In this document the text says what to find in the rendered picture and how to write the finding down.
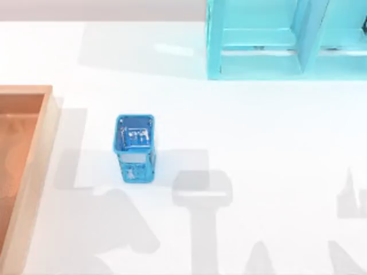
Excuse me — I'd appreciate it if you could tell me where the light blue rack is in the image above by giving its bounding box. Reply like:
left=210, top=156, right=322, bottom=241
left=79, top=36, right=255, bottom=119
left=205, top=0, right=367, bottom=81

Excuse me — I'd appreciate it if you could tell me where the blue square container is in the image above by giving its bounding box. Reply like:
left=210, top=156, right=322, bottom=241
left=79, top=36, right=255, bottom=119
left=112, top=113, right=157, bottom=184

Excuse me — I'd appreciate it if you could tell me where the shallow salmon-coloured box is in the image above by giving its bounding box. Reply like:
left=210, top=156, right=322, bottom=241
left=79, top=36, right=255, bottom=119
left=0, top=85, right=54, bottom=275

